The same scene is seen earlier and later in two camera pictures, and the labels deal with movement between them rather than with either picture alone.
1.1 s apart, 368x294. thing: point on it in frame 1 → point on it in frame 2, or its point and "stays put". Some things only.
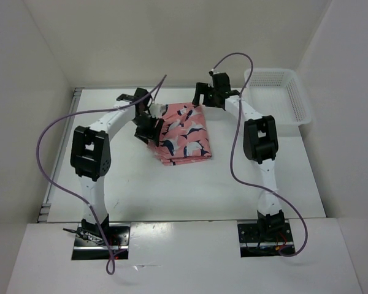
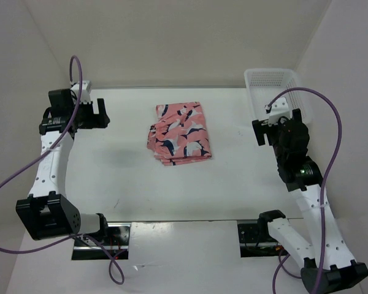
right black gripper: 201,88 → 260,127
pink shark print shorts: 184,136 stays put
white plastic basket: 278,93 stays put
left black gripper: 151,133 → 94,122
